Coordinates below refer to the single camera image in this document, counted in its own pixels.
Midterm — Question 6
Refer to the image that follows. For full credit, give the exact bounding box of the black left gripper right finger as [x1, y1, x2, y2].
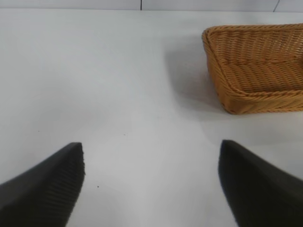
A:
[217, 139, 303, 227]

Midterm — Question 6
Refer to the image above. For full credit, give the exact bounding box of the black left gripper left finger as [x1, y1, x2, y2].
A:
[0, 141, 86, 227]

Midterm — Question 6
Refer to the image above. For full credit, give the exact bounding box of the woven wicker basket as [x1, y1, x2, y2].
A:
[201, 23, 303, 115]

